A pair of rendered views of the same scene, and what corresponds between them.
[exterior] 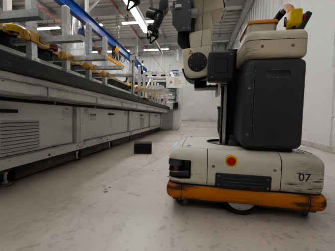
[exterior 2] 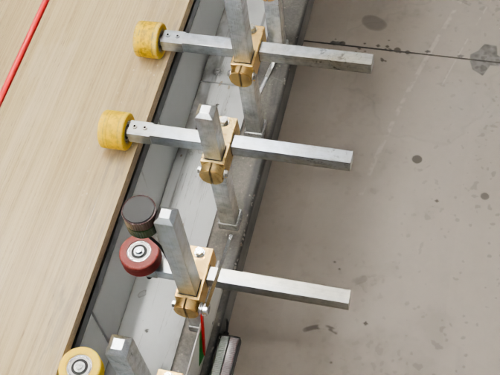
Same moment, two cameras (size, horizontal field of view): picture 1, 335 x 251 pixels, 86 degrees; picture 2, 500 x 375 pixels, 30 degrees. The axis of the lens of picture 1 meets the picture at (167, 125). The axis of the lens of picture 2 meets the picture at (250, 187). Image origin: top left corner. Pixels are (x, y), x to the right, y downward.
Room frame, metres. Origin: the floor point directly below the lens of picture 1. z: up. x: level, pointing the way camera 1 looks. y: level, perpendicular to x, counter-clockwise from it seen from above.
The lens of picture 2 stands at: (2.14, 0.07, 2.48)
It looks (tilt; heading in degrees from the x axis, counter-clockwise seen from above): 57 degrees down; 12
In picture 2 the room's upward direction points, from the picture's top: 10 degrees counter-clockwise
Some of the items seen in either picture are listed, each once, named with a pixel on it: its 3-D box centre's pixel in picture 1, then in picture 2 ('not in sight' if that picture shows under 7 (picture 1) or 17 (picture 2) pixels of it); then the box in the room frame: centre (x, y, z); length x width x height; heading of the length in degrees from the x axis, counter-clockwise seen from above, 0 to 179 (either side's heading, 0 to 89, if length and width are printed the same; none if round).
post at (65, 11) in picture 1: (66, 43); not in sight; (1.21, 0.68, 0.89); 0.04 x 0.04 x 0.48; 80
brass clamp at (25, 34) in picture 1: (35, 39); not in sight; (0.99, 0.72, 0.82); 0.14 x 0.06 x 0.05; 170
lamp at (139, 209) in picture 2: not in sight; (150, 240); (2.94, 0.44, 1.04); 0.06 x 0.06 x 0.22; 80
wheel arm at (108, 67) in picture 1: (96, 68); not in sight; (1.49, 0.59, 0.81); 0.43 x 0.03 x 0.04; 80
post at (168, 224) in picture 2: (144, 85); (187, 277); (2.94, 0.39, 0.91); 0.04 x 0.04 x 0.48; 80
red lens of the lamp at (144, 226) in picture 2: not in sight; (140, 213); (2.94, 0.44, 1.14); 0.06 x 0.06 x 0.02
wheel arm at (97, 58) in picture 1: (77, 59); not in sight; (1.24, 0.63, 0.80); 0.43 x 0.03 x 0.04; 80
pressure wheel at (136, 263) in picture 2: not in sight; (143, 263); (2.99, 0.49, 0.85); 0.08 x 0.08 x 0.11
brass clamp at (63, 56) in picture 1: (68, 58); not in sight; (1.23, 0.68, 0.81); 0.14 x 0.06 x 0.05; 170
